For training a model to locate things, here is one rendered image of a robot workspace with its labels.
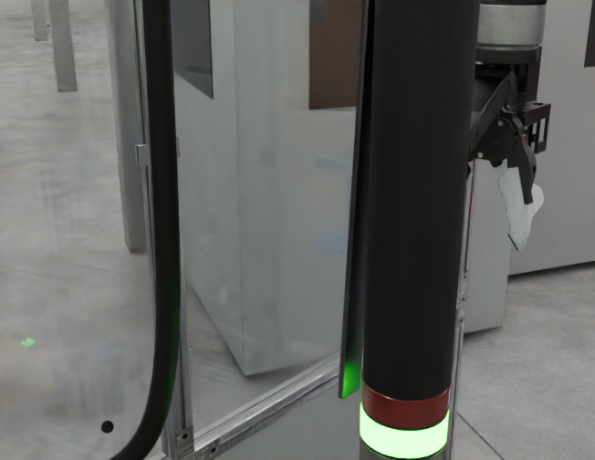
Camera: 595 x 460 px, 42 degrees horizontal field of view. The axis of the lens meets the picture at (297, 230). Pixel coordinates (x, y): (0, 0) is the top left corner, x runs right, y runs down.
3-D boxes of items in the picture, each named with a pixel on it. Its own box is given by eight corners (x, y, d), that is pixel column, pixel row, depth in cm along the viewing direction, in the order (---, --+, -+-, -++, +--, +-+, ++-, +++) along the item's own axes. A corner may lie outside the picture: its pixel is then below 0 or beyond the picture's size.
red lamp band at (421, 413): (358, 425, 28) (359, 397, 28) (363, 377, 31) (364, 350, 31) (451, 433, 28) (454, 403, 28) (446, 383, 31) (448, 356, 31)
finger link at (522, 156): (547, 199, 80) (526, 116, 79) (539, 203, 79) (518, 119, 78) (506, 206, 83) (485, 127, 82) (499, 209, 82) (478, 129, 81)
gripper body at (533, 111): (548, 157, 85) (560, 45, 81) (509, 172, 79) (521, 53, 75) (485, 145, 90) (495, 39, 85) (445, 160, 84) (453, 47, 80)
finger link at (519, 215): (563, 235, 84) (543, 152, 83) (538, 249, 80) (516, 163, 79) (537, 238, 86) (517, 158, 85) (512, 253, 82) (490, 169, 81)
